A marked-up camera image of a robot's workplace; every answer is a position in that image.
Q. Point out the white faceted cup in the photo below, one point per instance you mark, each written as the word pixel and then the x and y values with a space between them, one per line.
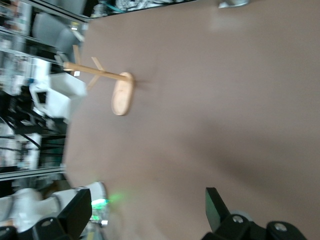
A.
pixel 66 83

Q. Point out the aluminium post with bracket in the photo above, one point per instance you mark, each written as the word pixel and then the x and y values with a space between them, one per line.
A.
pixel 233 3

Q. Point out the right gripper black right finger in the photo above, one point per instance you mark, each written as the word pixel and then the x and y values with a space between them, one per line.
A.
pixel 217 215

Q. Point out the grey office chair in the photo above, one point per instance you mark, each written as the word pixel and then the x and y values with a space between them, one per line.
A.
pixel 50 25

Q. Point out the wooden cup rack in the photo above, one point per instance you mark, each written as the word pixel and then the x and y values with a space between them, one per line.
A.
pixel 122 95

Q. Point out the aluminium frame shelving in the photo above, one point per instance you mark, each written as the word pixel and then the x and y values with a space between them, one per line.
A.
pixel 25 173

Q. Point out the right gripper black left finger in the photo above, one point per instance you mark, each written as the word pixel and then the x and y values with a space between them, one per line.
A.
pixel 75 217

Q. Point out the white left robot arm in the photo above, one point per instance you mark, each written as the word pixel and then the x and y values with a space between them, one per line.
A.
pixel 53 106

